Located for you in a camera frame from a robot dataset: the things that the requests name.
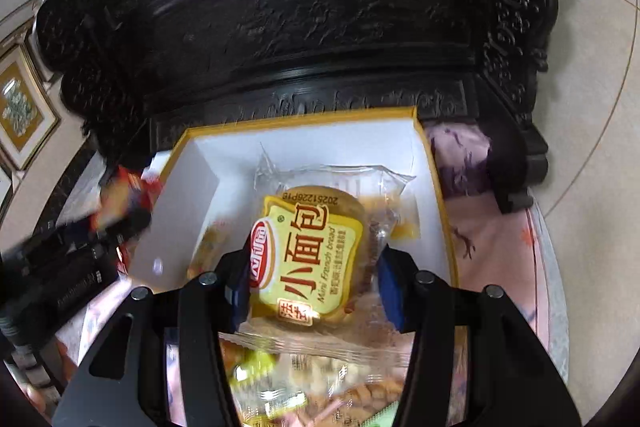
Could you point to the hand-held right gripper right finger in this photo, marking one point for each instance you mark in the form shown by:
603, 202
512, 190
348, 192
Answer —
392, 294

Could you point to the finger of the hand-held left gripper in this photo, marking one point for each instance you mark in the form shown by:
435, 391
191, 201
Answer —
122, 227

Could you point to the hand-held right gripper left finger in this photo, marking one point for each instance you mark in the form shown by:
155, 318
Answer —
241, 294

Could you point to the red orange snack packet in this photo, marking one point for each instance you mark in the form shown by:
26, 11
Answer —
132, 189

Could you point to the mini bread packet yellow label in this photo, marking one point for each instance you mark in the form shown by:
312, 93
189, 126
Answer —
310, 247

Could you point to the round biscuits clear bag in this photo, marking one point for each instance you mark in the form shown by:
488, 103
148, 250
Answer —
377, 392

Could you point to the yellow cardboard box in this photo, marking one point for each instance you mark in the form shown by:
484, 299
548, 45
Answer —
350, 142

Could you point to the yellow-green snack packet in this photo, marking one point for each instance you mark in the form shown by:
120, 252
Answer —
255, 364

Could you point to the purple patterned cloth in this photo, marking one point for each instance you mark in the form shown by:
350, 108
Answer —
462, 152

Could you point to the dark carved wooden furniture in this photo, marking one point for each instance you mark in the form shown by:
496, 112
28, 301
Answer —
300, 7

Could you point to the gold framed wall picture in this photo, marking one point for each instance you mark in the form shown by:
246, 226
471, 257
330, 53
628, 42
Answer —
20, 107

